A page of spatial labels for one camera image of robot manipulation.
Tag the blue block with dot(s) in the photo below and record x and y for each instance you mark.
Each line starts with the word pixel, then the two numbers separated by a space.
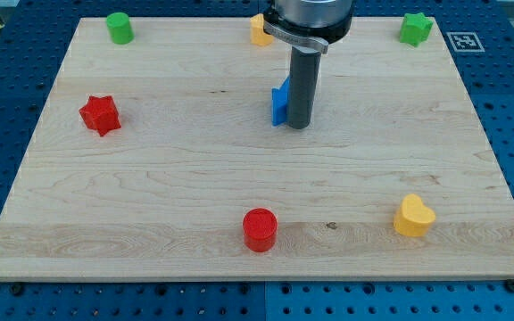
pixel 279 101

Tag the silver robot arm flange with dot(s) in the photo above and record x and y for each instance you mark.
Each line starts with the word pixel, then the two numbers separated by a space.
pixel 312 25

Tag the wooden board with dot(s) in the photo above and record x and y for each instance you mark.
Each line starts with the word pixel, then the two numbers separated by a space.
pixel 163 198

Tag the red cylinder block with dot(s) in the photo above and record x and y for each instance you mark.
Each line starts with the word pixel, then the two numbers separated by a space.
pixel 260 229

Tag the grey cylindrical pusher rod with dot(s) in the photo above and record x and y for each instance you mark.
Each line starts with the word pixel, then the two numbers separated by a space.
pixel 303 76

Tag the yellow pentagon block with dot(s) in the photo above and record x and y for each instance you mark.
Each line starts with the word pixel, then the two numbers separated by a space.
pixel 257 34

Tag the red star block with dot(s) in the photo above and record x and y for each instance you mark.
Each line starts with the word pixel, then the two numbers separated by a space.
pixel 100 114

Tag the yellow heart block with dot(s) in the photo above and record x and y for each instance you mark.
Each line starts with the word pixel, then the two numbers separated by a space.
pixel 413 217

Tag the green cylinder block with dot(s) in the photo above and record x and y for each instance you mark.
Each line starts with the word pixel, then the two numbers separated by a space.
pixel 119 27

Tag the green star block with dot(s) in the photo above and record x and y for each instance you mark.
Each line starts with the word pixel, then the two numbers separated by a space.
pixel 415 28

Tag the fiducial marker tag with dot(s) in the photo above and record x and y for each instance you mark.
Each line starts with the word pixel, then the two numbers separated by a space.
pixel 465 42

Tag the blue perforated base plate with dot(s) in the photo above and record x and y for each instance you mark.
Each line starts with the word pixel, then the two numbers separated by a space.
pixel 33 43

